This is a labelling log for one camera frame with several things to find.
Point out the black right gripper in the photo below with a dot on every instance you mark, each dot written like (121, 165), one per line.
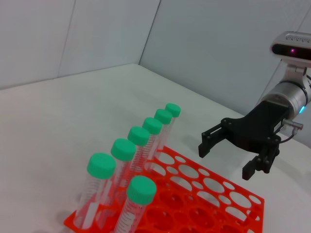
(255, 131)

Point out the green capped clear test tube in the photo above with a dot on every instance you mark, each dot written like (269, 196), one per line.
(141, 190)
(123, 149)
(152, 125)
(138, 136)
(101, 165)
(163, 116)
(173, 110)

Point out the orange plastic test tube rack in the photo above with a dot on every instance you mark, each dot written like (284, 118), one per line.
(170, 218)

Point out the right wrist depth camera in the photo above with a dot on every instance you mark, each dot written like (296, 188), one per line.
(291, 48)

